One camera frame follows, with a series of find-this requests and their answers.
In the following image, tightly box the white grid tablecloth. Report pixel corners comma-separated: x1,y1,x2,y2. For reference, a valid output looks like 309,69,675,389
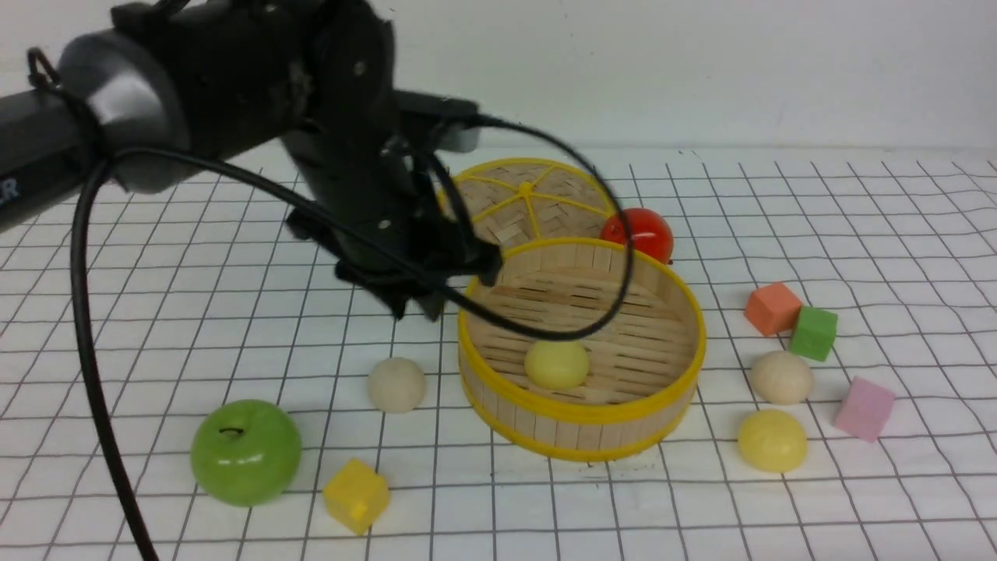
0,146,997,561

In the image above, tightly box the white bun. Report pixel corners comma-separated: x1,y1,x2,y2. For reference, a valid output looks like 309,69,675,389
749,351,815,406
367,356,427,413

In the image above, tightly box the red tomato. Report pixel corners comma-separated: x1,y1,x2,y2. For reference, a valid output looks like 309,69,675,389
601,207,675,265

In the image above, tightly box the green apple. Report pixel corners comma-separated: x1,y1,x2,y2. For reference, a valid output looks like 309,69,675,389
189,399,303,507

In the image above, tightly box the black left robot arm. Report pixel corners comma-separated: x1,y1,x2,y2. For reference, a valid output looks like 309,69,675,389
1,1,502,319

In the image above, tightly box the yellow bun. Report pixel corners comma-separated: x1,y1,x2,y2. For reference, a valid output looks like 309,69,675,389
523,340,590,390
737,409,809,475

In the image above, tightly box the bamboo steamer tray yellow rim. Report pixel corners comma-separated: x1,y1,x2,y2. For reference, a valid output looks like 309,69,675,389
456,238,707,463

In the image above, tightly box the orange cube block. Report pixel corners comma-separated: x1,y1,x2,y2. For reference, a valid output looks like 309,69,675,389
744,283,802,337

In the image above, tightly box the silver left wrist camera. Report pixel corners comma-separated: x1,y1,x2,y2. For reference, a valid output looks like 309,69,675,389
394,90,481,153

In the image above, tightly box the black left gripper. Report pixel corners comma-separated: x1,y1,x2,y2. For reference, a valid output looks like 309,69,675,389
281,1,502,322

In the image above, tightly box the woven bamboo steamer lid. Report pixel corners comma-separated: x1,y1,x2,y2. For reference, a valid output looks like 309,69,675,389
453,157,615,249

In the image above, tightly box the green cube block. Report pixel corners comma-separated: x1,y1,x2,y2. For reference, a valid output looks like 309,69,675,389
788,305,838,362

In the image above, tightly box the yellow cube block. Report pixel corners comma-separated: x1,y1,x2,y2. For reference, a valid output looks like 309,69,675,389
322,457,391,535

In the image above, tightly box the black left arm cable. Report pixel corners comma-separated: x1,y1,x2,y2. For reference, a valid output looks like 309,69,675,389
26,47,636,561

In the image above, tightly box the pink cube block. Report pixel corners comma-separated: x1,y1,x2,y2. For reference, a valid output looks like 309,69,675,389
833,377,895,443

